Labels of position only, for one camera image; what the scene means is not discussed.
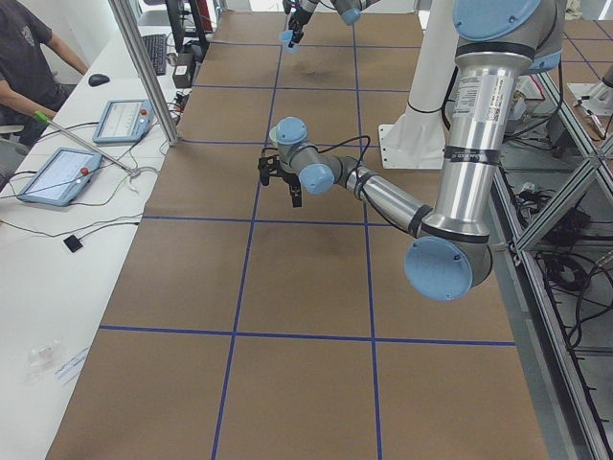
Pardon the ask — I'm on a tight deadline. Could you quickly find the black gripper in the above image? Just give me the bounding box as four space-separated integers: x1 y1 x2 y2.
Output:
286 6 313 43
280 170 302 208

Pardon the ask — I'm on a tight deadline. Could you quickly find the light blue plastic cup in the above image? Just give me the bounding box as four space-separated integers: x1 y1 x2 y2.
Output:
279 30 299 54

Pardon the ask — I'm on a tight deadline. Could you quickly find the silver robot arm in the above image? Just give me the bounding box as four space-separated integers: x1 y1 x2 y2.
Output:
258 1 564 301
280 0 378 48

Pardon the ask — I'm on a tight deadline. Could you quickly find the black box with label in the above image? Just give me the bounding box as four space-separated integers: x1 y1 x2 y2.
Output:
172 53 195 89

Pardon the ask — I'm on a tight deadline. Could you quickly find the black keyboard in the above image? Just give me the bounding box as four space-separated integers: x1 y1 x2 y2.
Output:
142 34 167 76

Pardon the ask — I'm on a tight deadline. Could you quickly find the far teach pendant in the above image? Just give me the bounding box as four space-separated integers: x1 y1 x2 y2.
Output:
92 100 154 145

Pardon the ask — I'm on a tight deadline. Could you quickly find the teach pendant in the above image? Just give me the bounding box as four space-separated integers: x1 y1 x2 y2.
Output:
17 148 102 207
92 100 154 145

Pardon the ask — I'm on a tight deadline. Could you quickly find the black computer mouse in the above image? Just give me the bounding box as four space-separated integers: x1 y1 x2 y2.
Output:
88 74 110 87

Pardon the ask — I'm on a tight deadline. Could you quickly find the small black square device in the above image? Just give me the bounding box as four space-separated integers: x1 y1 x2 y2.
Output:
63 235 83 253

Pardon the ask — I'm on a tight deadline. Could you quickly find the near teach pendant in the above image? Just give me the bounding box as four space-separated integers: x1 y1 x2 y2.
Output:
17 148 102 207

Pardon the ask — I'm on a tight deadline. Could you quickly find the metal rod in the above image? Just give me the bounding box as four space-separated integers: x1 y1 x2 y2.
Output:
34 110 141 177

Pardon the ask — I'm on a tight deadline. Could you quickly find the seated person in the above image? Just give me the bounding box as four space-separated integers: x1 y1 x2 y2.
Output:
1 1 88 148

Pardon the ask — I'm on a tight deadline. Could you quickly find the clear plastic bag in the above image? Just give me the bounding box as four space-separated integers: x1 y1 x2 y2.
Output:
24 339 64 384

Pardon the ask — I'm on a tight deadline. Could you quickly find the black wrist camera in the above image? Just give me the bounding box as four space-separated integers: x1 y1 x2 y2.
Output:
258 153 283 187

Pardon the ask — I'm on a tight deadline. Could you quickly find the white pedestal column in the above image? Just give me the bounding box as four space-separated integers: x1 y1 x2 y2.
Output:
379 0 458 170

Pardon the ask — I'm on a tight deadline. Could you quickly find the aluminium frame post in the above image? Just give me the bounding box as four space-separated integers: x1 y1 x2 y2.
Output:
108 0 179 147

